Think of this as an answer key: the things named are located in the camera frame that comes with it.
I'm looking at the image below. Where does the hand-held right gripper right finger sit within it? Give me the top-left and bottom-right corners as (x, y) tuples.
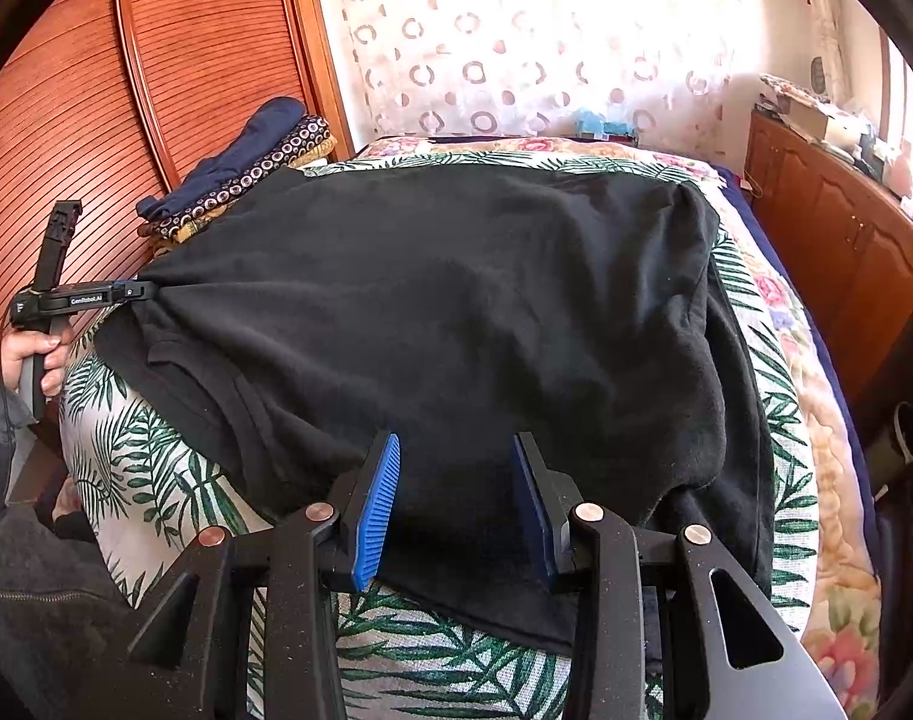
(510, 431), (851, 720)

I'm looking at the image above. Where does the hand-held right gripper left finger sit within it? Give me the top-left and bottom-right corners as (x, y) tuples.
(81, 431), (402, 720)

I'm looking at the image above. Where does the black printed t-shirt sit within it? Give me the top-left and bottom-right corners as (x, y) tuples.
(92, 163), (776, 657)

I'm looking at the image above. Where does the person's left hand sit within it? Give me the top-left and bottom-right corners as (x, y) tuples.
(0, 334), (65, 398)

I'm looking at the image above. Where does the wooden slatted wardrobe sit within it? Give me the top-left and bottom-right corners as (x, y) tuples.
(0, 0), (356, 361)

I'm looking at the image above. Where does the leaf print bedsheet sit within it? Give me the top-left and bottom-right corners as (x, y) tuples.
(58, 150), (821, 720)

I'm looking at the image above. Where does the navy folded garment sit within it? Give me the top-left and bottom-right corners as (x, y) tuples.
(136, 97), (307, 220)

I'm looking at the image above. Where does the navy circle-patterned garment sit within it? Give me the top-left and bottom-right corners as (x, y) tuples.
(137, 115), (333, 241)

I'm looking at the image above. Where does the person's grey jacket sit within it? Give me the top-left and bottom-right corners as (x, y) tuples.
(0, 495), (172, 720)

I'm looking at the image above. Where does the floral blanket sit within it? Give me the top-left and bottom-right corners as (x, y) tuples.
(351, 133), (885, 720)

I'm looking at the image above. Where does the dark bulky object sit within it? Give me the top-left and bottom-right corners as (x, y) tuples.
(865, 390), (913, 720)

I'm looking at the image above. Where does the blue packet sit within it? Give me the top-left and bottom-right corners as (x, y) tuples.
(572, 109), (641, 142)

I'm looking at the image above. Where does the wooden cabinet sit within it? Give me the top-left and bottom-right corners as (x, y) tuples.
(743, 109), (913, 421)

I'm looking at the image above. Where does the circle print sheer curtain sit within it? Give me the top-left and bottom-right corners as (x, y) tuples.
(310, 0), (825, 147)

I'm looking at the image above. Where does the cardboard box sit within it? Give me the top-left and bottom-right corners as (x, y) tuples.
(782, 97), (858, 147)

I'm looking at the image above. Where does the floral patterned cloth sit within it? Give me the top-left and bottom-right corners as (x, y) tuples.
(760, 73), (825, 102)

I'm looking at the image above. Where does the bright window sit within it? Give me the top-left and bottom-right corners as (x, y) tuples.
(880, 37), (913, 226)

